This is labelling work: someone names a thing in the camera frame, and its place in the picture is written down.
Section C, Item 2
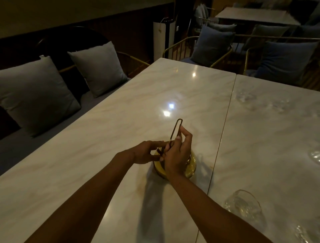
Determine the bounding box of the person's left hand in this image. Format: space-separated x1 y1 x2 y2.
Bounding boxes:
129 140 167 165

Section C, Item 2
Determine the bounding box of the person's right hand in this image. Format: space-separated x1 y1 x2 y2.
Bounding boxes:
162 125 193 179

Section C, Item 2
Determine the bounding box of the gold round-base loop holder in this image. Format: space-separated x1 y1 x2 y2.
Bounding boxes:
153 118 197 180

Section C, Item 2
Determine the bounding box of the person's left forearm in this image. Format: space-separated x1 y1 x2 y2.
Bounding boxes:
24 150 135 243

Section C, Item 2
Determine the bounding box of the person's right forearm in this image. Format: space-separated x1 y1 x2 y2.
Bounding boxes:
167 173 273 243

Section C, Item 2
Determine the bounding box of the clear wine glass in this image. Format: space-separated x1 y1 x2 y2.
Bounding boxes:
294 223 320 243
267 97 291 113
222 189 262 221
234 87 258 106
308 149 320 166

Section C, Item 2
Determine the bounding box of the small grey cushion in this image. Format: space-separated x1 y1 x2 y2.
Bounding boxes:
67 41 129 98

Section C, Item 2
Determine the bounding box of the blue cushion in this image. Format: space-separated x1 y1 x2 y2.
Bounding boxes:
254 41 320 86
191 25 236 67

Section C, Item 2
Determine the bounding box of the grey-blue cushion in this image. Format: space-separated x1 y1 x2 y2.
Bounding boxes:
207 22 237 32
246 24 291 50

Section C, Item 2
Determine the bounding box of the large grey cushion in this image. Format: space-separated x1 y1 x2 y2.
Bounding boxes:
0 55 82 138

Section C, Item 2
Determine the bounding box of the dark upholstered bench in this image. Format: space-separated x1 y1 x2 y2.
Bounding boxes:
0 26 150 176

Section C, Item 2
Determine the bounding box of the marble dining table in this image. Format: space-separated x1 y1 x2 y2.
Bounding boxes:
215 7 301 27

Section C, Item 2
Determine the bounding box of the gold frame chair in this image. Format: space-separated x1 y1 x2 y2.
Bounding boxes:
243 35 320 90
162 36 233 68

